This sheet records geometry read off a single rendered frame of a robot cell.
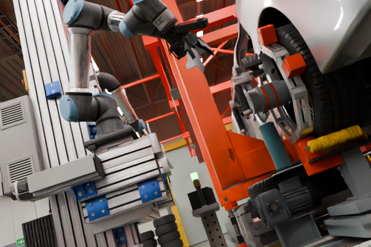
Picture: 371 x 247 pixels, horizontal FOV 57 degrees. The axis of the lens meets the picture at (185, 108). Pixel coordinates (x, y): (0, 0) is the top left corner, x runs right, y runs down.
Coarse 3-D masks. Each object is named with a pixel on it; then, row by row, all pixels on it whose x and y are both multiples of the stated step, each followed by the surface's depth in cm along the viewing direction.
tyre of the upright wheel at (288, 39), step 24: (288, 24) 175; (288, 48) 164; (312, 72) 151; (336, 72) 150; (360, 72) 150; (312, 96) 156; (336, 96) 151; (360, 96) 152; (288, 120) 203; (336, 120) 156; (360, 120) 160
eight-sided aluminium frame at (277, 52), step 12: (264, 48) 173; (276, 48) 169; (276, 60) 161; (288, 84) 157; (300, 84) 154; (300, 96) 154; (276, 108) 205; (300, 108) 157; (276, 120) 201; (300, 120) 159; (288, 132) 188; (300, 132) 163
